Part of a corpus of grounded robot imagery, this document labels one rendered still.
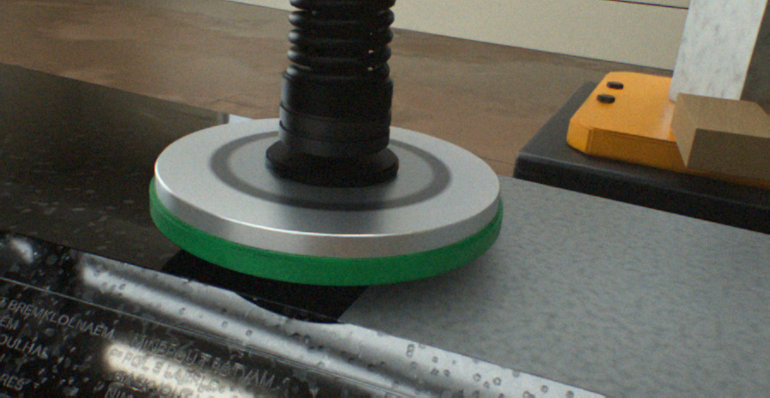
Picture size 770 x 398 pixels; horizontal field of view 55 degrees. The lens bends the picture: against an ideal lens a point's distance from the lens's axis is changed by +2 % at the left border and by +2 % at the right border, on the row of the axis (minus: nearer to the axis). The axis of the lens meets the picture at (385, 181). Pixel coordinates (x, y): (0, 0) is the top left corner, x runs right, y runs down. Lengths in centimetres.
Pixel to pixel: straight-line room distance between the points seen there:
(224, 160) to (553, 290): 22
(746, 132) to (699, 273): 43
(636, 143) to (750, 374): 64
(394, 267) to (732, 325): 21
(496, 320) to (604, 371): 6
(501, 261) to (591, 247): 8
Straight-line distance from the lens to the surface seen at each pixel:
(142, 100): 81
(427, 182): 44
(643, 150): 104
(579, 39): 659
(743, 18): 116
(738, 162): 94
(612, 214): 60
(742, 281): 54
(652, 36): 651
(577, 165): 101
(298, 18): 42
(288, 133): 43
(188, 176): 43
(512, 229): 54
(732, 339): 46
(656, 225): 60
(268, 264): 37
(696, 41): 125
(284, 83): 43
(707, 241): 59
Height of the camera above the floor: 103
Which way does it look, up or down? 20 degrees down
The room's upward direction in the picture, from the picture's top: 5 degrees clockwise
